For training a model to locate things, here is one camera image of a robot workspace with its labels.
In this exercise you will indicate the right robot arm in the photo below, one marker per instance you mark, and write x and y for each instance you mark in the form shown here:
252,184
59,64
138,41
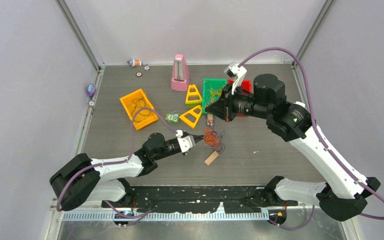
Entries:
339,195

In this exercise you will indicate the purple toy ball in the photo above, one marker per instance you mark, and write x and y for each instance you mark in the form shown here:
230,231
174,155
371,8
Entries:
91,90

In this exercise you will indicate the pink metronome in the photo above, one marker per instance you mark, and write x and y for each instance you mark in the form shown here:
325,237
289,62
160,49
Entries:
180,78

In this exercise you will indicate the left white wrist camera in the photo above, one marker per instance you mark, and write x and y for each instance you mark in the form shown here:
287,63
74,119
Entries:
185,140

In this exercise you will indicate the flat wooden block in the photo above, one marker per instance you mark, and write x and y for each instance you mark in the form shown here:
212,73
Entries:
211,158

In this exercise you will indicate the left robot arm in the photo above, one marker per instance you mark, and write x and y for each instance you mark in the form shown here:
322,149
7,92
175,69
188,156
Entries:
84,179

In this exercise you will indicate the white metronome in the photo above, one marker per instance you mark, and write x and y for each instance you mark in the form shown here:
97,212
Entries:
300,104

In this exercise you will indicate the red plastic bin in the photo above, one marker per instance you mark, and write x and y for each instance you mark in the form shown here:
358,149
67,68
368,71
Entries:
246,87

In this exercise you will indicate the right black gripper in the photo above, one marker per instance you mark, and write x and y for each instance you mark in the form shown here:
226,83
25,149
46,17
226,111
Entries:
219,107

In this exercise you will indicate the yellow triangle block upper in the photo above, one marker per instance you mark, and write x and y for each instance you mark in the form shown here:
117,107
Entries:
193,96

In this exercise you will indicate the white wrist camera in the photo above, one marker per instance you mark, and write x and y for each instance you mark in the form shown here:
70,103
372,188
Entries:
237,73
185,140

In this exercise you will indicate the small toy figurine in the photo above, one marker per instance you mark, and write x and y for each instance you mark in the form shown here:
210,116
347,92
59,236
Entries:
134,62

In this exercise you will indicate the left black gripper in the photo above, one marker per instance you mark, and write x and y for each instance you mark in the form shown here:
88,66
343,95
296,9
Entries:
198,138

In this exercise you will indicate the yellow triangle block lower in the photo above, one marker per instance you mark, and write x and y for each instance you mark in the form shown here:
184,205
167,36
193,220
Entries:
192,116

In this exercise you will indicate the green owl toy block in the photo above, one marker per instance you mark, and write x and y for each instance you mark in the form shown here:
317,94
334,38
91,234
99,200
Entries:
172,118

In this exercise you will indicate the small wooden block upright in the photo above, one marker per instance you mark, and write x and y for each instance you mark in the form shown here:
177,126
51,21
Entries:
209,120

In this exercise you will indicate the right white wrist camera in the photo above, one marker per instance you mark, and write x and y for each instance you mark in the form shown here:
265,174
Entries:
237,73

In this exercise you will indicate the orange plastic bin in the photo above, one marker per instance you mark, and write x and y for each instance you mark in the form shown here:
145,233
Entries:
136,104

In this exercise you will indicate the green plastic bin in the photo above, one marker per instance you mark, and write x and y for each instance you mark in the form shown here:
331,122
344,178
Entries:
211,90

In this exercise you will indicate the yellow triangle block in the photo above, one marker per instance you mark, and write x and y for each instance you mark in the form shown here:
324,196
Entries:
192,116
193,96

